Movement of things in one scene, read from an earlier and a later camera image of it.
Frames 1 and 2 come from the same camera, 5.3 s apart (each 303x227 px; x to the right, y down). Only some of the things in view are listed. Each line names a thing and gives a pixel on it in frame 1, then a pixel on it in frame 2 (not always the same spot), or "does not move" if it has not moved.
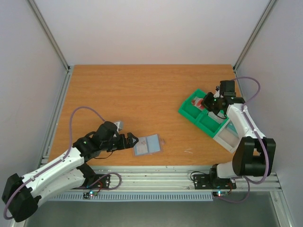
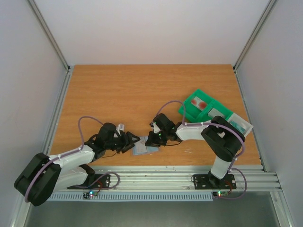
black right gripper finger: [208, 101] → [156, 139]
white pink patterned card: [142, 145] does not move
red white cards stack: [197, 101] does not move
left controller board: [91, 193] does not move
